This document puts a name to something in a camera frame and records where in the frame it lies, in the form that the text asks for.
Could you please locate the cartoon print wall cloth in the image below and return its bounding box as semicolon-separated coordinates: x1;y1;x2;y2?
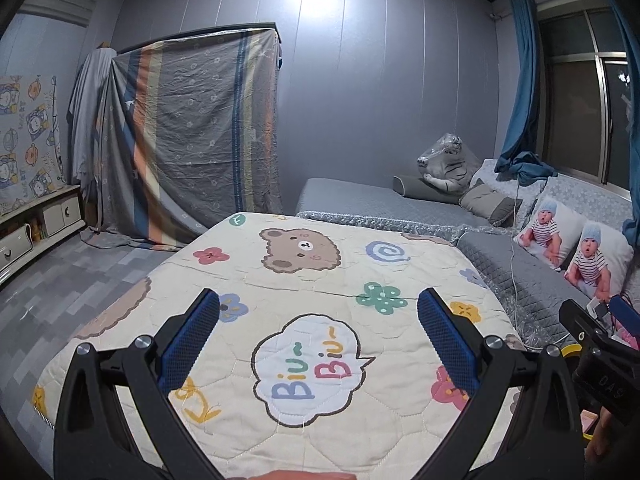
0;75;65;214

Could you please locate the grey sofa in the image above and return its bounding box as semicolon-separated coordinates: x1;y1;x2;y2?
295;159;639;347

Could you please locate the striped grey cloth cover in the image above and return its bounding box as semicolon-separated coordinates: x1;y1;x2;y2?
92;25;282;247

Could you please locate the baby print pillow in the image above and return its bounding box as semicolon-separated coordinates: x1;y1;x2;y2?
513;197;587;270
564;222;634;301

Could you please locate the grey bolster pillow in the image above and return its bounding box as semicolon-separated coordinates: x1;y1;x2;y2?
392;176;460;204

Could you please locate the blue curtain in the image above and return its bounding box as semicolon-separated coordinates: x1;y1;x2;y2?
495;0;556;186
610;0;640;250

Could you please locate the blue curtain left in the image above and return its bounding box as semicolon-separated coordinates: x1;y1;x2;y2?
495;0;556;186

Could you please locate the window with metal frame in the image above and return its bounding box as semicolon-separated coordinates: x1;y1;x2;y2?
539;8;630;191

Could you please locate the blue curtain right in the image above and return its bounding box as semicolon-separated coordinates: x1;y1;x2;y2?
610;0;640;250

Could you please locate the right baby print pillow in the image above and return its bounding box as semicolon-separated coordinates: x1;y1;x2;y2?
564;222;634;301

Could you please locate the left baby print pillow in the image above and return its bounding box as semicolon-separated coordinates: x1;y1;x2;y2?
513;197;587;270

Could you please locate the right hand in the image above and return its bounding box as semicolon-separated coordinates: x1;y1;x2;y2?
585;408;639;466

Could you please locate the pink cloth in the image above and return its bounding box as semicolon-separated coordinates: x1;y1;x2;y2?
617;327;639;350

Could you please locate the cream cartoon bear quilt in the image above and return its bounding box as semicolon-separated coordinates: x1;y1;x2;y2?
32;214;521;479

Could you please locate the grey square cushion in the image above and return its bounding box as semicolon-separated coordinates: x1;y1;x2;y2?
459;179;522;228

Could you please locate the grey tiger plush toy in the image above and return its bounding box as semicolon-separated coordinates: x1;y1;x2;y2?
418;133;482;195

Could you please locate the white drawer cabinet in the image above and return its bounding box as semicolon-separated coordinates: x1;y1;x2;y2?
0;185;87;285

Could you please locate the grey draped cloth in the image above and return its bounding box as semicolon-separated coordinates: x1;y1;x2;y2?
66;47;117;188

